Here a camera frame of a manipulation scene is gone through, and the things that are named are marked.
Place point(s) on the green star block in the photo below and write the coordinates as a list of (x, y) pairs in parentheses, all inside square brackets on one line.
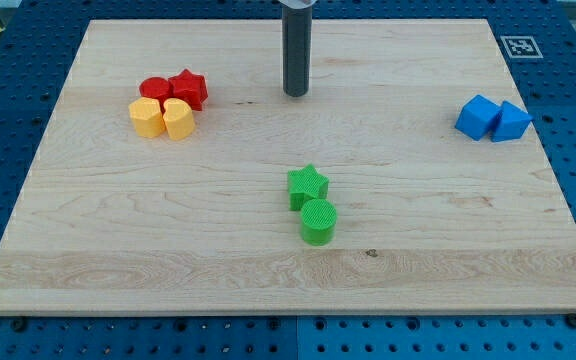
[(305, 184)]

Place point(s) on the red star block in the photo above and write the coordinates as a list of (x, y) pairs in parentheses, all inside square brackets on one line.
[(189, 87)]

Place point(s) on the green cylinder block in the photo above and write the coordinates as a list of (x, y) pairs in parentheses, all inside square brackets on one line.
[(318, 222)]

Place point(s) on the light wooden board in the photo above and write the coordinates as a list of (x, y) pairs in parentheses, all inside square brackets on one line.
[(429, 221)]

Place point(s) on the yellow heart block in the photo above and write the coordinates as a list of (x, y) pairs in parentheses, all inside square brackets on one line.
[(178, 118)]

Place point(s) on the yellow hexagon block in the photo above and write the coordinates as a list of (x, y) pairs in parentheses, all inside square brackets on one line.
[(147, 118)]

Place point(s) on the red cylinder block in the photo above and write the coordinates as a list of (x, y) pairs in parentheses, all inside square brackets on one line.
[(157, 88)]

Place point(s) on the blue cube block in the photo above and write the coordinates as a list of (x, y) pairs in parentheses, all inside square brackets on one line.
[(477, 117)]

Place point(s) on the blue triangle block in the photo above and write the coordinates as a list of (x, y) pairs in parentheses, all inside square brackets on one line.
[(512, 123)]

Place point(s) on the white fiducial marker tag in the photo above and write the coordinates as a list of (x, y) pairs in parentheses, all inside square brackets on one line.
[(521, 47)]

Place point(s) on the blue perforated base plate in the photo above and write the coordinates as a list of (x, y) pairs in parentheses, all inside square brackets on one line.
[(37, 50)]

